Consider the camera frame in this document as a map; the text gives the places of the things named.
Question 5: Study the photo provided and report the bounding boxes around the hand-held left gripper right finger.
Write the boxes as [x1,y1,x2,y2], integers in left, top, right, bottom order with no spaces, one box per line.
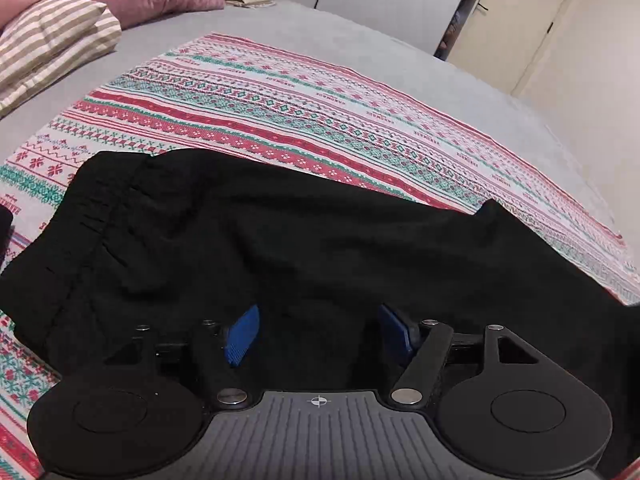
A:
[377,303,557,406]

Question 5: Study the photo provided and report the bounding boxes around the white and brown wardrobe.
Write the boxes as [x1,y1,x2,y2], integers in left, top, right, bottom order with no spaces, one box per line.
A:
[220,0,482,57]

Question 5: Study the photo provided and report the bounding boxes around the cluttered narrow shelf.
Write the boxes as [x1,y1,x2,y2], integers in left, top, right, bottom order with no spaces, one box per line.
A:
[434,0,493,60]

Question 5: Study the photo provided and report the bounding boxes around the patterned red green white blanket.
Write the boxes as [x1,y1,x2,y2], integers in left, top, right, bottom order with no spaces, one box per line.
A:
[0,32,640,480]

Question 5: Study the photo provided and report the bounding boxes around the grey bed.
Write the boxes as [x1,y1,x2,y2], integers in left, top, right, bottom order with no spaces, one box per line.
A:
[0,0,640,306]

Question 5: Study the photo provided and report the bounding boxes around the cream door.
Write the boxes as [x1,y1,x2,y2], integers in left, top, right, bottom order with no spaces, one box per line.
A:
[447,0,578,97]

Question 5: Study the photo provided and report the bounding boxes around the black pants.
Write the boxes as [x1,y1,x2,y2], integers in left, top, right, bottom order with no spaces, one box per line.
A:
[0,148,640,480]

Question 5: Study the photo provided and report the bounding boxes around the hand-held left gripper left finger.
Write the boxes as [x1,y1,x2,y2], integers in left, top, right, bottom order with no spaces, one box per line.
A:
[104,304,262,408]

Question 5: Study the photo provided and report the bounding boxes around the beige striped pillow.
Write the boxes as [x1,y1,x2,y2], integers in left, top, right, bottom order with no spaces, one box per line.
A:
[0,0,124,117]

